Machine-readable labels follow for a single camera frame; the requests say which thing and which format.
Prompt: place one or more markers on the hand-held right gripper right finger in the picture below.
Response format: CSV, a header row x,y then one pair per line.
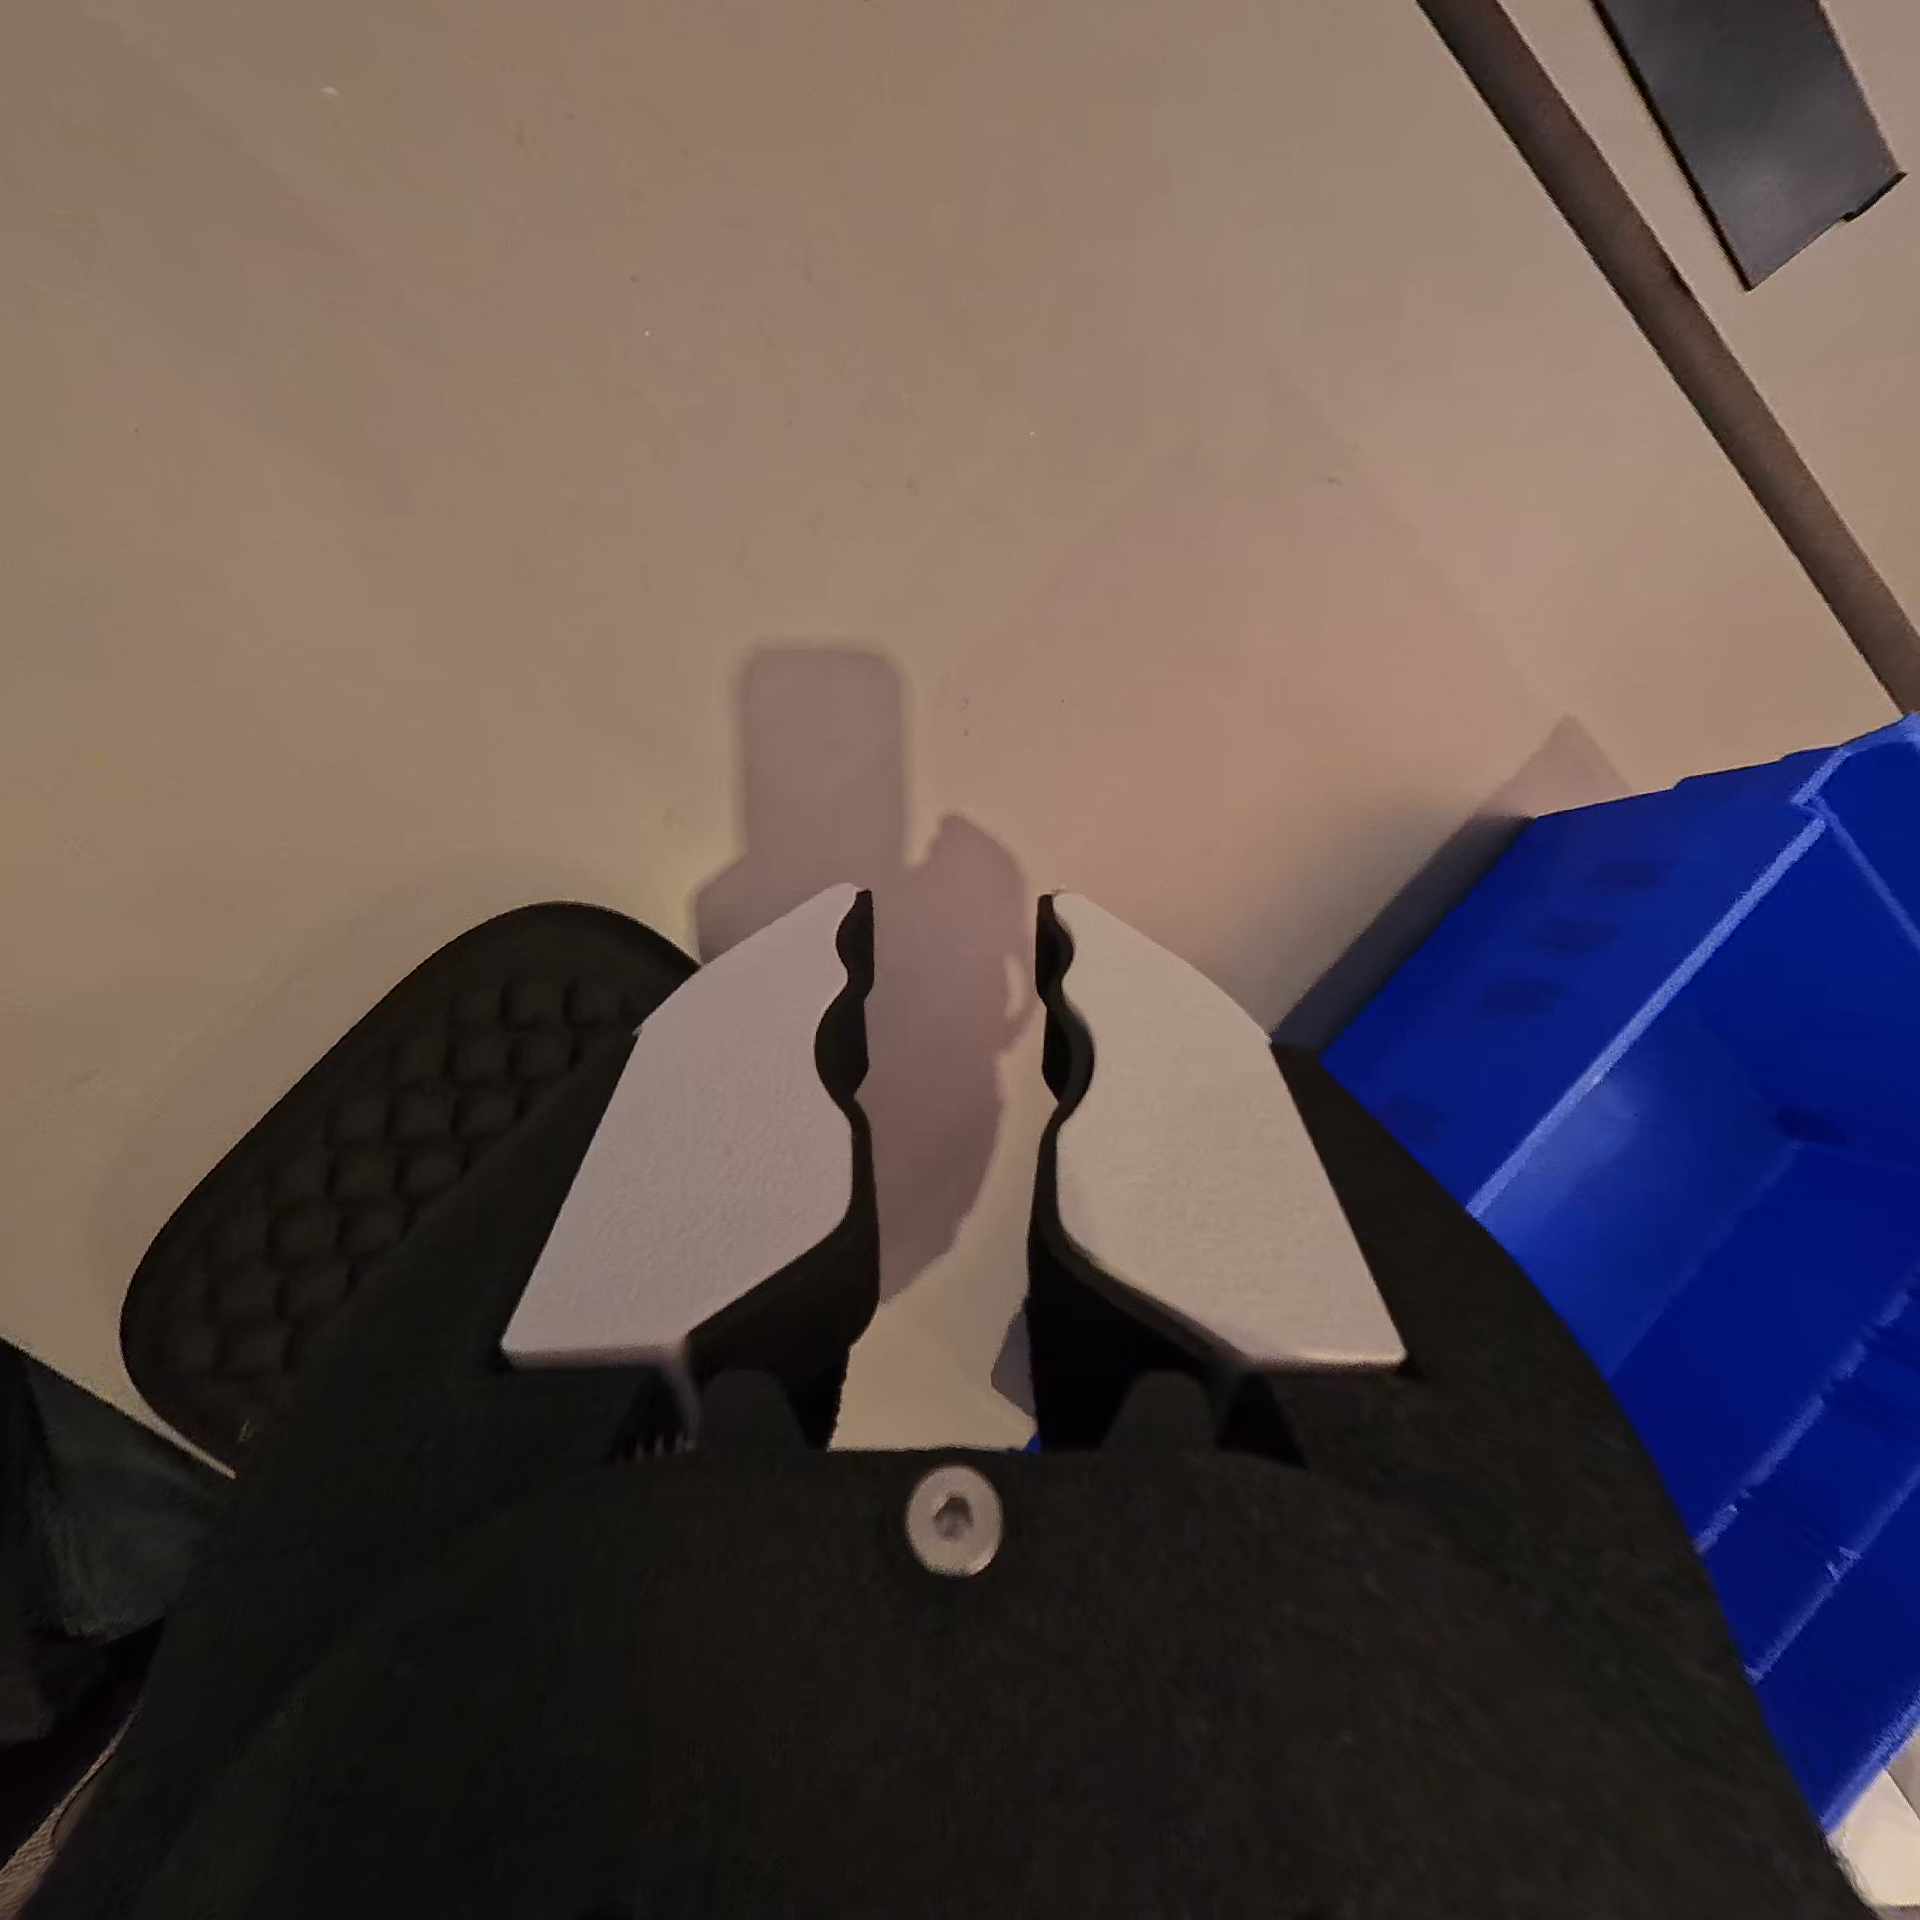
x,y
1217,1187

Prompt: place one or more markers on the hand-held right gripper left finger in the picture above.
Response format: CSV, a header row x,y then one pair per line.
x,y
691,1187

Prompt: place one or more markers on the blue plastic bin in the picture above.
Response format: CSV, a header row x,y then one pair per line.
x,y
1680,1128

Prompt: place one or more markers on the black flat plate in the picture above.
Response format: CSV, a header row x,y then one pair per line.
x,y
1753,118

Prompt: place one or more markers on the grey desk rail strip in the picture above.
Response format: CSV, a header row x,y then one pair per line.
x,y
1694,344

